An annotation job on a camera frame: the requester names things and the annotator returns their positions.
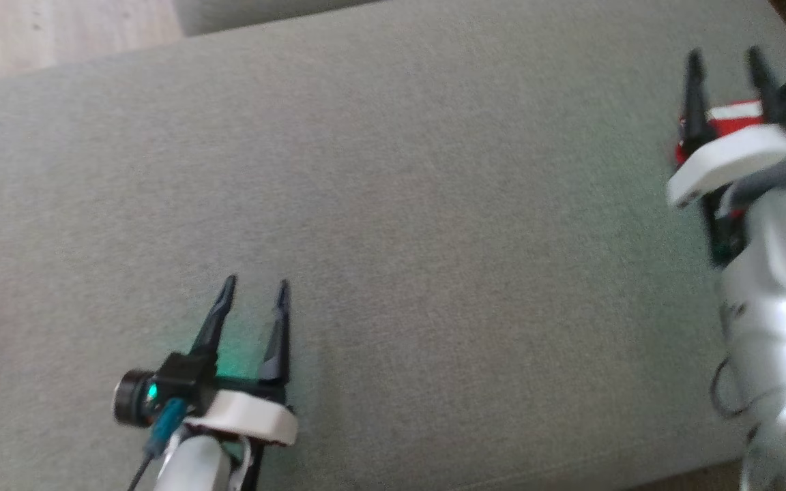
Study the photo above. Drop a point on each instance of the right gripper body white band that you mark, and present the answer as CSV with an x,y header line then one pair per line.
x,y
727,160

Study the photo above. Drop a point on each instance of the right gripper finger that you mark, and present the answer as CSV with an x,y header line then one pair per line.
x,y
694,109
768,95

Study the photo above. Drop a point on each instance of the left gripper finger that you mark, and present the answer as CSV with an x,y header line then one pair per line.
x,y
215,327
278,348

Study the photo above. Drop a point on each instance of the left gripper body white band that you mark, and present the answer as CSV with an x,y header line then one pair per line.
x,y
250,412

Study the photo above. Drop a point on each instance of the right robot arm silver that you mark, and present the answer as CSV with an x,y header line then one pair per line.
x,y
782,327

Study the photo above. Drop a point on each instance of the red and white garment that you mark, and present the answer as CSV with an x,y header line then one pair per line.
x,y
734,121

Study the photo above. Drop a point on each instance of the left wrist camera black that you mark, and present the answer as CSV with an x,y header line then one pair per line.
x,y
175,378

